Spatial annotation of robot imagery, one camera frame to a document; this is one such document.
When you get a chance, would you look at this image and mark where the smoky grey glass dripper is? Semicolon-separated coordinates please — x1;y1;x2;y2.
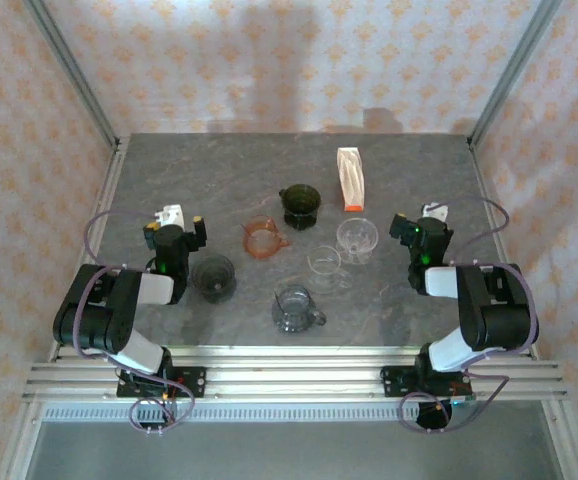
190;253;238;304

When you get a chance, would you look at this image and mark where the clear glass dripper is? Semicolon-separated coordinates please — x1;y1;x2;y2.
335;217;381;265

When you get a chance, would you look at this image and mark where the orange glass server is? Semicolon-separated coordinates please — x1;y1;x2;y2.
238;214;291;261

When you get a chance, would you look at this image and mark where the coffee filter pack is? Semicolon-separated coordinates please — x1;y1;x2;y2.
336;146;368;214

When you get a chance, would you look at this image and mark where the clear glass server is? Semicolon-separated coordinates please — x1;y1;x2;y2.
306;244;353;296

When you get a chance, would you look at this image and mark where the dark green glass dripper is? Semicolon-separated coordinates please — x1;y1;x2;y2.
277;183;323;231

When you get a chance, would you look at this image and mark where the smoky grey glass server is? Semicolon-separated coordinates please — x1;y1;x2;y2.
270;283;328;335

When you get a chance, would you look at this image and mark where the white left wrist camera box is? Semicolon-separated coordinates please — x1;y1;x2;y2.
153;203;186;226

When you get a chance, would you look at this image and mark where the aluminium table side rail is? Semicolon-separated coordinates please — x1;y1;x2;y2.
466;142;543;361
48;137;131;361

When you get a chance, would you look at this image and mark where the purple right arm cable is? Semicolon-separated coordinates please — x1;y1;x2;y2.
436;196;540;374

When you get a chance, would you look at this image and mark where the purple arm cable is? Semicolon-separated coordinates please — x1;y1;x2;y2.
73;209;163;361
436;196;540;374

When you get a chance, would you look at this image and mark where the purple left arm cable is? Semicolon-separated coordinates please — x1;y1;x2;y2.
73;209;163;361

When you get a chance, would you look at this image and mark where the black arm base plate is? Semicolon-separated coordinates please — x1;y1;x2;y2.
381;364;473;399
116;366;208;400

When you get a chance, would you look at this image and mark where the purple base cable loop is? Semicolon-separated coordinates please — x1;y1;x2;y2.
398;372;511;435
128;377;195;437

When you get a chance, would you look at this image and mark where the aluminium mounting rail beam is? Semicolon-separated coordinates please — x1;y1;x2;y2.
22;343;570;402

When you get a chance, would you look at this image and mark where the aluminium frame post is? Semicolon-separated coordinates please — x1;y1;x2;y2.
22;0;123;149
467;0;565;150

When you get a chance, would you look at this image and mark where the white slotted cable duct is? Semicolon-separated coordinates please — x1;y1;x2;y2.
41;403;555;424

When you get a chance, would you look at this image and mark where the aluminium frame leg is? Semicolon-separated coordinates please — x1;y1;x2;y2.
0;399;45;480
541;399;578;480

